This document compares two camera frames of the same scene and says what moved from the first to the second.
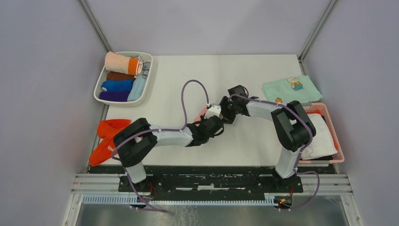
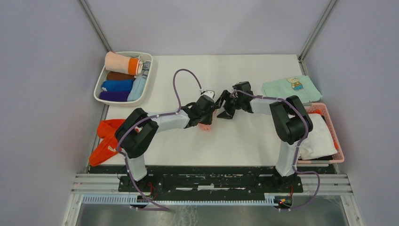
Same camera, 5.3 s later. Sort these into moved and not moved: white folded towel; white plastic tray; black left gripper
Moved: black left gripper
Not moved: white plastic tray; white folded towel
